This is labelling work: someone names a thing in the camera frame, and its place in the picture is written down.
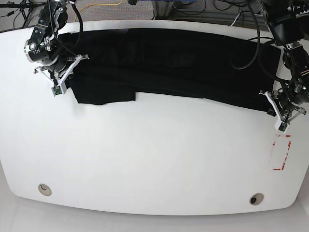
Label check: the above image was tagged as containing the right table cable grommet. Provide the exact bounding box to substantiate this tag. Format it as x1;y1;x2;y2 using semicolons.
249;193;264;205

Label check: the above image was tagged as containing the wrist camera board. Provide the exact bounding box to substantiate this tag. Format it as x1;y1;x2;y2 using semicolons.
274;120;290;133
51;85;67;97

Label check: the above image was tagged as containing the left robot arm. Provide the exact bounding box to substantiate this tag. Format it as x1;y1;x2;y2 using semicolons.
231;0;309;132

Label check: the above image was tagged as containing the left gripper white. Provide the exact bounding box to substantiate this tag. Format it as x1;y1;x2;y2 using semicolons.
259;90;305;124

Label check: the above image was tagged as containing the red tape rectangle marking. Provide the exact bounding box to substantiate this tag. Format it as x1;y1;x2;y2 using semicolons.
269;134;292;171

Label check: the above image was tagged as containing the white power strip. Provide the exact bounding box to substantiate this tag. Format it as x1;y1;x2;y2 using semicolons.
291;1;309;18

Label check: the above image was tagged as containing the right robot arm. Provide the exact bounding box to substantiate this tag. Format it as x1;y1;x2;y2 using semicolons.
24;0;89;96

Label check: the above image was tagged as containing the table cable grommet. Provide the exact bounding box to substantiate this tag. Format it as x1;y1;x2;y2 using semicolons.
249;193;264;205
38;184;52;196

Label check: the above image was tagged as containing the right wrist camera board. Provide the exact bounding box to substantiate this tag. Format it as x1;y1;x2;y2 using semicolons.
51;85;67;97

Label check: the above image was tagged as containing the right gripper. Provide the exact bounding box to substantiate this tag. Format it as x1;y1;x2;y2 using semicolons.
34;54;89;88

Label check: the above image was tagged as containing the left table cable grommet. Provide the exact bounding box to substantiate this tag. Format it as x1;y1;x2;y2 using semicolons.
38;184;52;196

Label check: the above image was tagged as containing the black T-shirt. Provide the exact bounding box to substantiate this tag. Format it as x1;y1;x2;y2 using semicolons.
66;29;281;112

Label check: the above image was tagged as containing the aluminium frame post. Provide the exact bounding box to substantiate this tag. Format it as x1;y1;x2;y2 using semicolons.
151;0;174;20

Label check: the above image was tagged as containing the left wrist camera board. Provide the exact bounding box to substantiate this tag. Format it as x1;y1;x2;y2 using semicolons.
274;120;290;133

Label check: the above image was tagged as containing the yellow cable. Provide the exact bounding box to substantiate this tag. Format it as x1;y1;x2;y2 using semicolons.
79;0;124;13

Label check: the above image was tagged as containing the black tripod stand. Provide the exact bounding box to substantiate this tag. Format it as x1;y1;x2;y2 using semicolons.
0;0;45;29

